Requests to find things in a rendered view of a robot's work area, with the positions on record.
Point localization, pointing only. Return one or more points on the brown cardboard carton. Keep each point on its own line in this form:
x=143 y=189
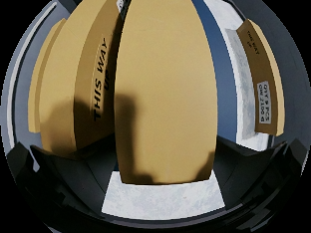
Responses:
x=165 y=96
x=36 y=82
x=268 y=94
x=78 y=88

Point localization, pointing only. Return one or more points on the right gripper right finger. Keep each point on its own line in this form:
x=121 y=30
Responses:
x=237 y=168

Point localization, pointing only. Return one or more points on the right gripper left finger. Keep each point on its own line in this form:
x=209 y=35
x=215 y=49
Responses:
x=85 y=172

